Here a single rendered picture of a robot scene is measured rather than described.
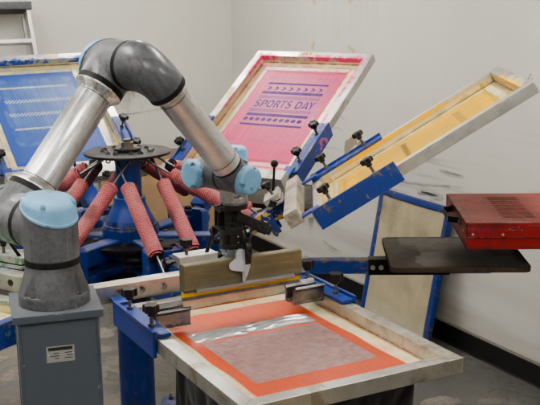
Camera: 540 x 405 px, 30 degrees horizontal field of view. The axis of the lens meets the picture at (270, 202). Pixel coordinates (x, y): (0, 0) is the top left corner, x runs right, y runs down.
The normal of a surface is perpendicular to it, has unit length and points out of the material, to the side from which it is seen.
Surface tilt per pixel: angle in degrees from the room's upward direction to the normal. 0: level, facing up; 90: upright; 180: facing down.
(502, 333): 90
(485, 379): 0
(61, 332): 90
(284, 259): 90
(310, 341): 0
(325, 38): 90
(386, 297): 78
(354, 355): 0
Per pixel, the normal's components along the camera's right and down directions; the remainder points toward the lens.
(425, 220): -0.87, -0.06
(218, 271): 0.48, 0.18
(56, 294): 0.23, -0.10
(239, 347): -0.01, -0.98
